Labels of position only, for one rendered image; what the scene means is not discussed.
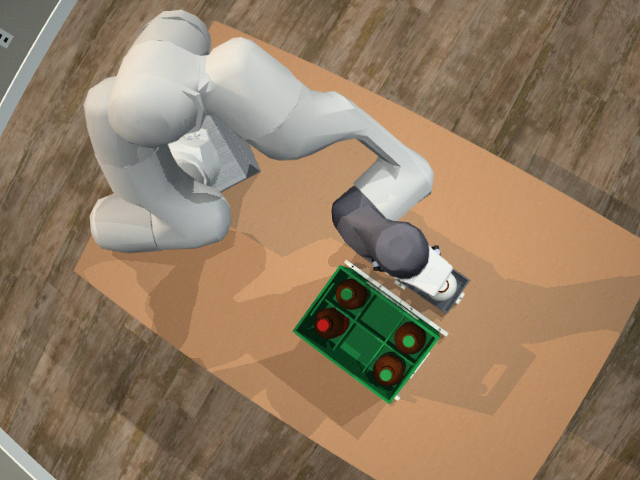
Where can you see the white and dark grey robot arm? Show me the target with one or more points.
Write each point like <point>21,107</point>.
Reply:
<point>154,100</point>

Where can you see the brown bottle with red cap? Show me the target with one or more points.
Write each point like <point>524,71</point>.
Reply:
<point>332,325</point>

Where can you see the green bottle crate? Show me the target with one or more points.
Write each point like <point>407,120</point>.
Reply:
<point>358,350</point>

